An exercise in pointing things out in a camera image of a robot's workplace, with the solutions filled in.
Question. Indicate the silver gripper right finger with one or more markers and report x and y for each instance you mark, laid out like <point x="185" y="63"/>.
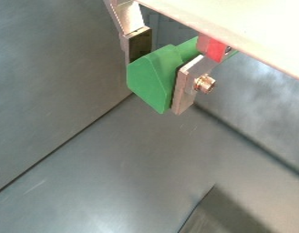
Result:
<point x="194" y="74"/>

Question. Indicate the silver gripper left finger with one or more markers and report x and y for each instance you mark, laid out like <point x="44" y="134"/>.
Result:
<point x="135" y="34"/>

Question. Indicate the black curved fixture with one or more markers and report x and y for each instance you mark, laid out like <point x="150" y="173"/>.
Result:
<point x="218" y="214"/>

